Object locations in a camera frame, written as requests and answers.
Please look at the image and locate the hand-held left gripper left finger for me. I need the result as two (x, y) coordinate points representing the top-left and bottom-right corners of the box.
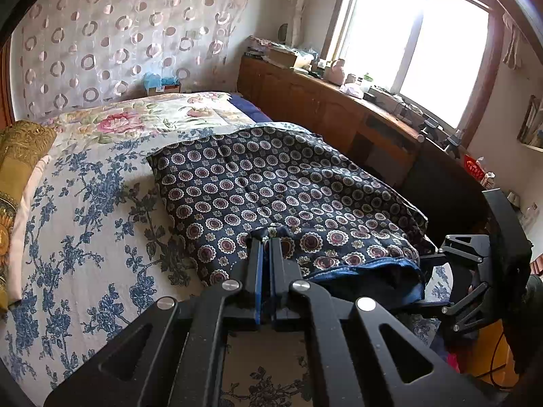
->
(43, 230), (267, 407)

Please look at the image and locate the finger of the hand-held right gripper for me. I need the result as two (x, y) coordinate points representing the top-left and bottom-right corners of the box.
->
(418, 233), (493, 270)
(399, 280), (495, 335)

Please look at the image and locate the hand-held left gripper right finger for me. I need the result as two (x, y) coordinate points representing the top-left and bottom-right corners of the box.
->
(267, 235), (503, 407)

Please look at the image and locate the navy patterned pajama top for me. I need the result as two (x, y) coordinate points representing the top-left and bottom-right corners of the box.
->
(146, 124), (437, 311)

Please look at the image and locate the red and white box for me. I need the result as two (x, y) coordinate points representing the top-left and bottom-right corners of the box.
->
(463, 154), (496, 191)

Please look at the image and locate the navy blue blanket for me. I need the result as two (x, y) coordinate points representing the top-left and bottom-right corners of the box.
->
(230, 92), (273, 123)

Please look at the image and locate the long wooden cabinet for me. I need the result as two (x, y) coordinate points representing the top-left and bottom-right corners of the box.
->
(237, 53), (425, 187)

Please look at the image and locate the bed with floral sheet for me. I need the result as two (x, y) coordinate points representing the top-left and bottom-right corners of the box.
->
(0, 121), (454, 407)

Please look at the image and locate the cardboard box with blue bag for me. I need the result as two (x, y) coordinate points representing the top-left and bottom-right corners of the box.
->
(142, 72), (182, 97)

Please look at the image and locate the pile of boxes and books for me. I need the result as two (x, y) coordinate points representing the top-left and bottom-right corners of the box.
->
(245, 35), (320, 72)

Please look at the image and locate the gold embroidered pillow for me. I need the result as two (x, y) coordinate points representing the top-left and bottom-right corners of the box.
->
(0, 119), (58, 312)

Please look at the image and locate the beige window curtain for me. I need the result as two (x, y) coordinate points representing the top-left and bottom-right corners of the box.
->
(286, 0), (321, 49)

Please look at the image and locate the black cable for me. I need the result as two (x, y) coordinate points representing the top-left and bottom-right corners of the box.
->
(475, 328), (522, 388)

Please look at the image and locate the wall shelf with books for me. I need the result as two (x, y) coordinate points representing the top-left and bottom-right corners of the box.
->
(517, 94), (543, 152)

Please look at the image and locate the window with wooden frame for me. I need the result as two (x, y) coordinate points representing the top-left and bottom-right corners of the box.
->
(324, 0), (505, 134)

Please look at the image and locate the sheer ring-patterned curtain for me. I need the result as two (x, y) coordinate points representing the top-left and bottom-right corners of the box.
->
(11, 0), (251, 120)

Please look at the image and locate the wooden wall panel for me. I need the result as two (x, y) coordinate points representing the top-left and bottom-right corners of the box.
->
(0, 36), (17, 132)

